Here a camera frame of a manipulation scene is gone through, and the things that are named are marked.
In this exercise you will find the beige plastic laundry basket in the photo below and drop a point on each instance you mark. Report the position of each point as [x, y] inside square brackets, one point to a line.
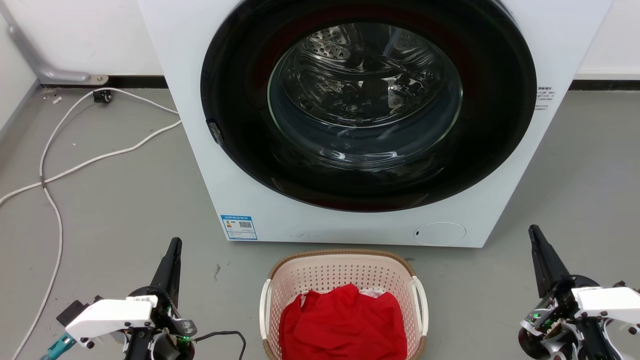
[320, 272]

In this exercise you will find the white patterned garment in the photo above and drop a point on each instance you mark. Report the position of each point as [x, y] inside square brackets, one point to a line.
[374, 293]

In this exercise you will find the small black floor clip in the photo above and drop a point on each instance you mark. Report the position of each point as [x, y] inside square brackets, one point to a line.
[102, 96]

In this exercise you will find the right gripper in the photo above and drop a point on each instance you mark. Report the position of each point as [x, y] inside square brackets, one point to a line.
[550, 320]

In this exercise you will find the teal plastic connector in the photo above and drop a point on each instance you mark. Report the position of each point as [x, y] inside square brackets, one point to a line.
[59, 346]

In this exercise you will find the white front-load washing machine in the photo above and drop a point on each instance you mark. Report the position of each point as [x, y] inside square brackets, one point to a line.
[350, 227]

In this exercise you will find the round black glass washer door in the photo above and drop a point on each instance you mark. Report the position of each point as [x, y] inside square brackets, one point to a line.
[490, 125]

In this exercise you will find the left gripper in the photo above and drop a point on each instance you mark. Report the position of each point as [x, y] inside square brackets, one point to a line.
[167, 320]

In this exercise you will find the blue energy label sticker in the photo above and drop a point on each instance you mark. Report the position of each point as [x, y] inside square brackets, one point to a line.
[239, 227]

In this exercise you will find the white right wrist cover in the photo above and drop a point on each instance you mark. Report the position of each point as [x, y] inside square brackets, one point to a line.
[610, 302]

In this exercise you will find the red garment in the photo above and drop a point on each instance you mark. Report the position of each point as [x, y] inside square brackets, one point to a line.
[345, 325]

